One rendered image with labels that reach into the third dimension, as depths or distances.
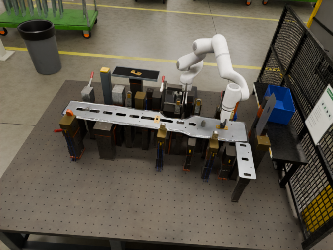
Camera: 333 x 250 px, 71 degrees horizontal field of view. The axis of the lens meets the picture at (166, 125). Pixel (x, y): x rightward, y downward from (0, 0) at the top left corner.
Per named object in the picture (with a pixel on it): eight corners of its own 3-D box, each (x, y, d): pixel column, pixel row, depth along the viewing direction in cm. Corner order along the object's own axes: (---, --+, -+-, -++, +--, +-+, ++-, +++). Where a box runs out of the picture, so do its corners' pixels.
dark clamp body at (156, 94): (150, 132, 207) (151, 96, 180) (152, 123, 215) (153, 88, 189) (158, 133, 206) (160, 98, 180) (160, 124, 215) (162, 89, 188)
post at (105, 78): (105, 114, 219) (98, 73, 189) (107, 109, 225) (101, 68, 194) (113, 115, 219) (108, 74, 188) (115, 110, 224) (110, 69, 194)
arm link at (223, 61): (235, 58, 157) (245, 101, 152) (213, 60, 153) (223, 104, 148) (242, 51, 148) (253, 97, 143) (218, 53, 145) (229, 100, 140)
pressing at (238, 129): (57, 118, 170) (57, 116, 169) (71, 99, 186) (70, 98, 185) (249, 145, 163) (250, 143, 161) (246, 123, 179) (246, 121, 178)
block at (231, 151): (217, 182, 173) (226, 158, 154) (216, 169, 182) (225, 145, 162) (227, 183, 173) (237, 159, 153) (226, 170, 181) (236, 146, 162)
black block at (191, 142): (182, 173, 177) (187, 148, 156) (183, 163, 184) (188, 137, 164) (189, 174, 176) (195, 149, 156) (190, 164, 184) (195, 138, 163)
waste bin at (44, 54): (27, 75, 381) (9, 30, 331) (40, 60, 418) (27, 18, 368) (58, 77, 381) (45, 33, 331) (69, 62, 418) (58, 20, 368)
